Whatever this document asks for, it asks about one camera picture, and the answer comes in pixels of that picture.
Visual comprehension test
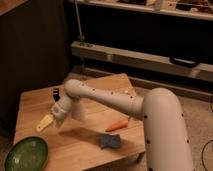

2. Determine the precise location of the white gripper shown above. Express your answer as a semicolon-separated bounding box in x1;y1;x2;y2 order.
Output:
36;95;73;133

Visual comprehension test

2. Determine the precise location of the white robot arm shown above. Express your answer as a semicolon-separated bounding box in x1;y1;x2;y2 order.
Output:
36;79;195;171

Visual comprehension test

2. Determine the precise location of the white paper cup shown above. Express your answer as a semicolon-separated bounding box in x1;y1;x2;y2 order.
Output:
71;101;85;121

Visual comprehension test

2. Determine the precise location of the wooden table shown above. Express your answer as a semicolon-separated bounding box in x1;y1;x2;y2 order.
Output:
13;73;148;171

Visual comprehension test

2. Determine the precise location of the blue sponge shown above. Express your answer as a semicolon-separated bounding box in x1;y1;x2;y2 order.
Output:
100;134;121;149

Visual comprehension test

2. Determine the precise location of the orange carrot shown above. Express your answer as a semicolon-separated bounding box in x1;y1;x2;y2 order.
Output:
106;119;128;132

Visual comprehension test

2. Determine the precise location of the metal pole stand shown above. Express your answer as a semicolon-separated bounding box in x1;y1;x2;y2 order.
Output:
74;0;92;47

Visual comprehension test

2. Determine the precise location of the grey long shelf beam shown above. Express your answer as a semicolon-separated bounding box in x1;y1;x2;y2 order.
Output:
71;41;213;82

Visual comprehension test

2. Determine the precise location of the black handle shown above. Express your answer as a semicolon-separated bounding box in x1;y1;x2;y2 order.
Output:
169;57;200;68

